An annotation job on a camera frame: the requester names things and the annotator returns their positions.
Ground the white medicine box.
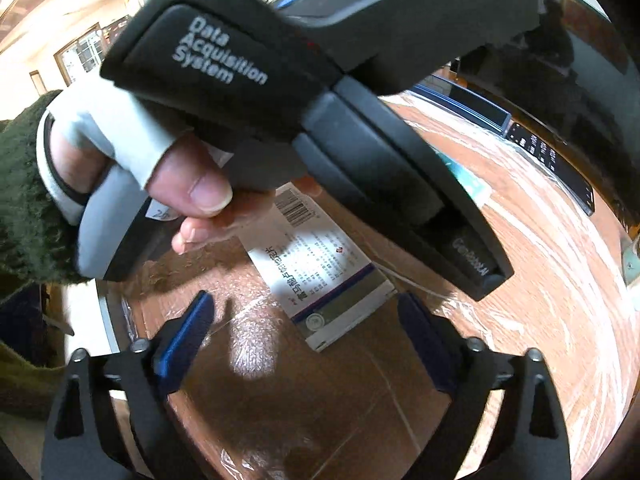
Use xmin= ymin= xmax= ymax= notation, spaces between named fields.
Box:
xmin=240 ymin=182 xmax=398 ymax=353

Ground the black television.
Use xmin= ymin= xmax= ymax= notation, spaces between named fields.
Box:
xmin=450 ymin=0 xmax=640 ymax=241

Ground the clear plastic box blue label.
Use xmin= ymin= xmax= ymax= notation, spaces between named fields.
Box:
xmin=440 ymin=152 xmax=491 ymax=208

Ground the clear plastic table film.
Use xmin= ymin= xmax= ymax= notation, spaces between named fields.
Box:
xmin=120 ymin=95 xmax=636 ymax=480

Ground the wooden framed window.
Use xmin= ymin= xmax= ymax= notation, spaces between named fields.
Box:
xmin=54 ymin=25 xmax=108 ymax=86

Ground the person's left forearm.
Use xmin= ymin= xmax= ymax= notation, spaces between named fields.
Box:
xmin=0 ymin=89 xmax=98 ymax=306

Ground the green patterned mug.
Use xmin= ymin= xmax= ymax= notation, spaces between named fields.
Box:
xmin=620 ymin=237 xmax=640 ymax=286

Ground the person's left hand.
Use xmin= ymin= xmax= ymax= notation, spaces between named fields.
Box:
xmin=36 ymin=82 xmax=281 ymax=283

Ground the dark blue tray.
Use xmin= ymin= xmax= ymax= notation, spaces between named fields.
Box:
xmin=410 ymin=72 xmax=512 ymax=136

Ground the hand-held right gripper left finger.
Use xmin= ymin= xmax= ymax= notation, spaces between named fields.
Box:
xmin=41 ymin=290 xmax=217 ymax=480

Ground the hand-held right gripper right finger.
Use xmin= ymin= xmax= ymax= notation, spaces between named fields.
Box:
xmin=397 ymin=292 xmax=572 ymax=480

